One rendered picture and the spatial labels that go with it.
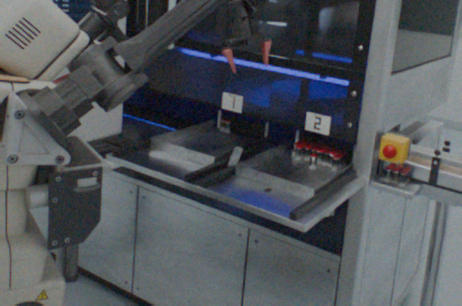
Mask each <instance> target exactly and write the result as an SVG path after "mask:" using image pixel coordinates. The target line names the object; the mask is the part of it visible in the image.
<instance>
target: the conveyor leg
mask: <svg viewBox="0 0 462 306"><path fill-rule="evenodd" d="M428 199H430V200H435V201H436V206H435V212H434V217H433V223H432V229H431V235H430V239H429V242H430V245H429V246H428V248H429V252H428V251H427V254H428V257H426V259H427V263H426V264H425V265H426V268H424V271H425V274H424V275H423V276H424V281H423V286H421V287H422V292H421V297H420V306H436V301H437V296H438V290H439V280H440V274H441V269H442V263H443V257H444V252H445V246H446V241H447V234H448V224H449V220H450V213H451V209H452V206H455V208H457V205H455V204H451V203H447V202H445V201H440V200H437V199H433V198H431V197H428Z"/></svg>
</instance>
